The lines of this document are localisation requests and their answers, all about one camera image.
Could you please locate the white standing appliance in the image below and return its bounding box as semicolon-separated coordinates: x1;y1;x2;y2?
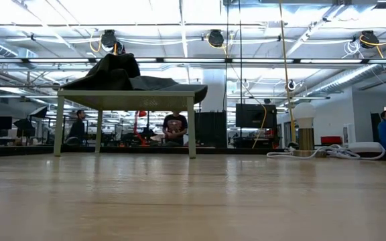
342;123;357;144

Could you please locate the black softbox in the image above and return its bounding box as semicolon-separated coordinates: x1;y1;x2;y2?
13;117;37;139

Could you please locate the white bulb brass lamp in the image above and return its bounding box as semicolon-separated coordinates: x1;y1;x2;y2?
289;102;328;158

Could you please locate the red box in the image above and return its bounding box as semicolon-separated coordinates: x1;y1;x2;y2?
320;135;343;146

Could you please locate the thin yellow cable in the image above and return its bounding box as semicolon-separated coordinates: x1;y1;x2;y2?
228;63;268;149

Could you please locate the red articulated lamp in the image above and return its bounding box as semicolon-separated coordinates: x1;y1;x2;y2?
133;110;149;147

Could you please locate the black ceiling cable reel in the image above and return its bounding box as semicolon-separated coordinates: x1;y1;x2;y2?
359;29;380;50
100;29;117;48
207;29;226;48

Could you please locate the white power adapter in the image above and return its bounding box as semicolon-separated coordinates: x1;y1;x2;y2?
346;141;383;153

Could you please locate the black hanging cable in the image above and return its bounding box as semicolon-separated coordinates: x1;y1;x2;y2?
224;0;230;113
238;0;243;105

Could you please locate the black cabinet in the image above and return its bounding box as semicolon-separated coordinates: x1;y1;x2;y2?
194;111;229;148

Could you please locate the white lamp cable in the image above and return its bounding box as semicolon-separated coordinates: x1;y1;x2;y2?
266;143;386;161

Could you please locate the long ceiling light strip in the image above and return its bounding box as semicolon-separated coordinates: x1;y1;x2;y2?
0;57;386;65

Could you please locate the green perforated metal shelf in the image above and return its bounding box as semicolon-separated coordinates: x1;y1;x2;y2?
52;89;197;159

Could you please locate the yellow hanging cable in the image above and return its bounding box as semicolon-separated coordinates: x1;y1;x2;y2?
277;0;296;143

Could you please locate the blue-grey cap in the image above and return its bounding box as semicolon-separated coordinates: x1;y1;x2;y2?
90;52;141;80

